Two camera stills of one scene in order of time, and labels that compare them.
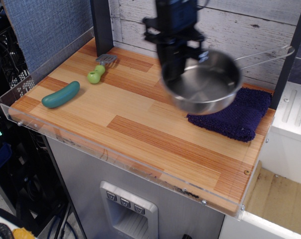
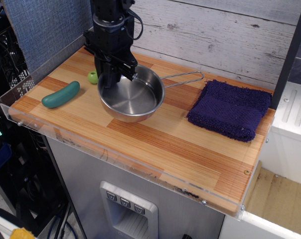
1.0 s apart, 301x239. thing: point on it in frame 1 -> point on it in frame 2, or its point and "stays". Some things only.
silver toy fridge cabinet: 110,202 stays
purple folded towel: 238,120 stays
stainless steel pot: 206,87 -> 129,101
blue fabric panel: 43,28 stays
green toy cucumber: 61,95 stays
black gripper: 174,26 -> 114,43
